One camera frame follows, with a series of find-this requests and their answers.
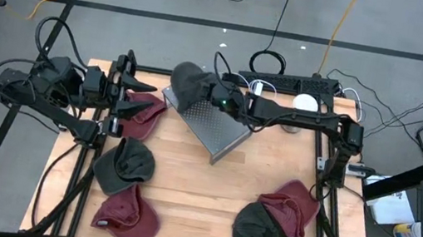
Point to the black power strip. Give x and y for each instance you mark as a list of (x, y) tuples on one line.
[(284, 81)]

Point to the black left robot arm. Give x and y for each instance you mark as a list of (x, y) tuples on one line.
[(68, 121)]

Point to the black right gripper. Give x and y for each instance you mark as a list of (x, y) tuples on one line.
[(231, 98)]

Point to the black cart beam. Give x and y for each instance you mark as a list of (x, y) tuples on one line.
[(395, 181)]

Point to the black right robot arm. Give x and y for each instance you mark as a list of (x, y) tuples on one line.
[(279, 112)]

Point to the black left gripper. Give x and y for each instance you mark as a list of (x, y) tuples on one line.
[(98, 89)]

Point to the white yellow blue bottle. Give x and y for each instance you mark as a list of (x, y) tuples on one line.
[(408, 234)]

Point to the white box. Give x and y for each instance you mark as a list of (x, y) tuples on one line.
[(391, 208)]

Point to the white power adapter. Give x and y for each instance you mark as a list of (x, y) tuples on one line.
[(258, 88)]

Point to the maroon baseball cap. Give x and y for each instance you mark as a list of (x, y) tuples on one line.
[(143, 125), (125, 219), (285, 218)]

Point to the dark grey baseball cap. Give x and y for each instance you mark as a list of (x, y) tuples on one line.
[(255, 234), (189, 85), (133, 165)]

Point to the white mushroom table lamp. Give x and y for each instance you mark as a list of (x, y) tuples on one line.
[(305, 103)]

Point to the black aluminium table frame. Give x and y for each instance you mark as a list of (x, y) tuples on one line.
[(151, 70)]

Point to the grey perforated metal shelf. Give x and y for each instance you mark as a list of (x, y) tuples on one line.
[(209, 131)]

